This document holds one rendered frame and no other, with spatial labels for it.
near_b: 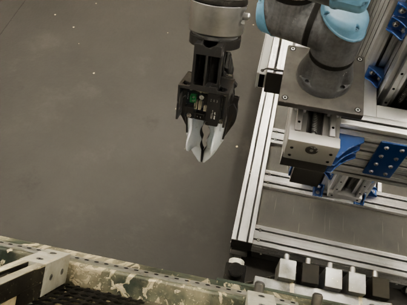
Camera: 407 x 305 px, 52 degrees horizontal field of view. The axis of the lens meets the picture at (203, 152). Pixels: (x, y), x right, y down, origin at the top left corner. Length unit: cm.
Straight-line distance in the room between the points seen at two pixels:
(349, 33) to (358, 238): 109
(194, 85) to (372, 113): 81
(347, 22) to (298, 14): 12
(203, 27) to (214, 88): 8
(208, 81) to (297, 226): 136
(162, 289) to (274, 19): 70
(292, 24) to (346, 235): 109
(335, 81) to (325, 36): 14
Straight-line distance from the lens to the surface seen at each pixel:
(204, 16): 56
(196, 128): 66
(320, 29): 106
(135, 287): 105
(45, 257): 102
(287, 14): 106
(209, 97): 57
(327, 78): 113
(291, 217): 189
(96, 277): 107
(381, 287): 126
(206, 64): 55
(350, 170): 145
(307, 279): 121
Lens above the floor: 189
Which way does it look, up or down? 57 degrees down
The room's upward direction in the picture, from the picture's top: straight up
